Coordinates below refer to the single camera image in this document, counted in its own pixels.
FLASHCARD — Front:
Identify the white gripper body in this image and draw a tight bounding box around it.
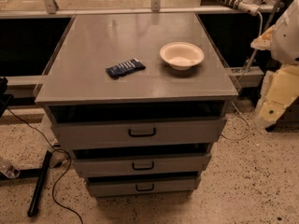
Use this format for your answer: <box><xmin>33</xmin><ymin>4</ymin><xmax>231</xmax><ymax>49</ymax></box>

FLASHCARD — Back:
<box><xmin>255</xmin><ymin>64</ymin><xmax>299</xmax><ymax>128</ymax></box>

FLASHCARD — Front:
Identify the grey bottom drawer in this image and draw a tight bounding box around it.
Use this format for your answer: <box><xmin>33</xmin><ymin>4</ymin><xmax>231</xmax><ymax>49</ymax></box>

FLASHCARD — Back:
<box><xmin>87</xmin><ymin>175</ymin><xmax>201</xmax><ymax>197</ymax></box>

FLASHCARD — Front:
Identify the grey drawer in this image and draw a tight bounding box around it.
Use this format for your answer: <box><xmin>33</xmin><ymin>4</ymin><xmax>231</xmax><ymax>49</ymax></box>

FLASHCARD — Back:
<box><xmin>52</xmin><ymin>118</ymin><xmax>226</xmax><ymax>150</ymax></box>
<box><xmin>73</xmin><ymin>153</ymin><xmax>211</xmax><ymax>177</ymax></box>
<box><xmin>87</xmin><ymin>175</ymin><xmax>201</xmax><ymax>197</ymax></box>

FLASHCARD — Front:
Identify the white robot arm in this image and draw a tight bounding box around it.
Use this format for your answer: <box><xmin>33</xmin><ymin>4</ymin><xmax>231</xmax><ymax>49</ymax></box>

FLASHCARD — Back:
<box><xmin>250</xmin><ymin>0</ymin><xmax>299</xmax><ymax>128</ymax></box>

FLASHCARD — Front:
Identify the grey drawer cabinet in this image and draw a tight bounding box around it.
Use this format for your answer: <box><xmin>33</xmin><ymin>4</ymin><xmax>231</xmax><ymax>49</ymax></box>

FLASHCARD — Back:
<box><xmin>36</xmin><ymin>13</ymin><xmax>237</xmax><ymax>185</ymax></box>

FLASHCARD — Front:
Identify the grey middle drawer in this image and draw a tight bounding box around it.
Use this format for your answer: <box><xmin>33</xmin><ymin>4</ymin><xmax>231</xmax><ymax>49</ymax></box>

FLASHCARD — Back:
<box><xmin>73</xmin><ymin>153</ymin><xmax>211</xmax><ymax>177</ymax></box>

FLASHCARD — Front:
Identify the grey top drawer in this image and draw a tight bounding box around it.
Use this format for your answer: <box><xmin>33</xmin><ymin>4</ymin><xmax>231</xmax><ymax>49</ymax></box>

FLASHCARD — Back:
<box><xmin>52</xmin><ymin>118</ymin><xmax>226</xmax><ymax>150</ymax></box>

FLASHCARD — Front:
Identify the white power strip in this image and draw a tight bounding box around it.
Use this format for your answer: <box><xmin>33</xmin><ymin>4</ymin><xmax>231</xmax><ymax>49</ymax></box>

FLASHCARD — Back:
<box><xmin>217</xmin><ymin>0</ymin><xmax>260</xmax><ymax>16</ymax></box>

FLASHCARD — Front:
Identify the white paper bowl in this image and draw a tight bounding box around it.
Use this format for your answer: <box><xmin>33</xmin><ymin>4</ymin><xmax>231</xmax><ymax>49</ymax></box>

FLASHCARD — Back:
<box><xmin>160</xmin><ymin>42</ymin><xmax>205</xmax><ymax>71</ymax></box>

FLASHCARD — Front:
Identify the dark blue snack packet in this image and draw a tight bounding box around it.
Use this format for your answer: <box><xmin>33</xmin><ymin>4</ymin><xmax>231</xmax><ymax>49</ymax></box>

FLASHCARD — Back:
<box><xmin>106</xmin><ymin>58</ymin><xmax>146</xmax><ymax>79</ymax></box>

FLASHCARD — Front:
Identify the black floor bar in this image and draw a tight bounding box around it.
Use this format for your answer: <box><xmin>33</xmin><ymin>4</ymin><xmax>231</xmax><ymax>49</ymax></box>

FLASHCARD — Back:
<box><xmin>27</xmin><ymin>151</ymin><xmax>52</xmax><ymax>217</ymax></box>

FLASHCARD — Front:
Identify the black device at left edge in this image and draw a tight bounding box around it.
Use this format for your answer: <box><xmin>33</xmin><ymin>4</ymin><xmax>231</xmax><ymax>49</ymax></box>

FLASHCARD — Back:
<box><xmin>0</xmin><ymin>77</ymin><xmax>13</xmax><ymax>117</ymax></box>

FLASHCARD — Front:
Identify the clear plastic bottle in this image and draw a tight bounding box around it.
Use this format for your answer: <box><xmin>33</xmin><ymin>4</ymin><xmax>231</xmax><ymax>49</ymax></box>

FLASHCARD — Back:
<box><xmin>0</xmin><ymin>157</ymin><xmax>21</xmax><ymax>179</ymax></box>

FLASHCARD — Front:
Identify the white power cable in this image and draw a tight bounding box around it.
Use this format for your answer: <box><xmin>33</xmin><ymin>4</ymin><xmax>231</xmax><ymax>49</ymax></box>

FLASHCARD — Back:
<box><xmin>220</xmin><ymin>10</ymin><xmax>264</xmax><ymax>142</ymax></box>

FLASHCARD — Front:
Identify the black floor cable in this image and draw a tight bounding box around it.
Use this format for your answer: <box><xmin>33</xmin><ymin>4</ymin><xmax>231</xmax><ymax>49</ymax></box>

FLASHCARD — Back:
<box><xmin>6</xmin><ymin>106</ymin><xmax>84</xmax><ymax>224</ymax></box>

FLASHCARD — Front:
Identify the aluminium frame rail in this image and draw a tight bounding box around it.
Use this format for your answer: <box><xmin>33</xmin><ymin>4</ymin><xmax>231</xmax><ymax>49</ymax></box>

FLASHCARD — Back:
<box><xmin>0</xmin><ymin>3</ymin><xmax>285</xmax><ymax>20</ymax></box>

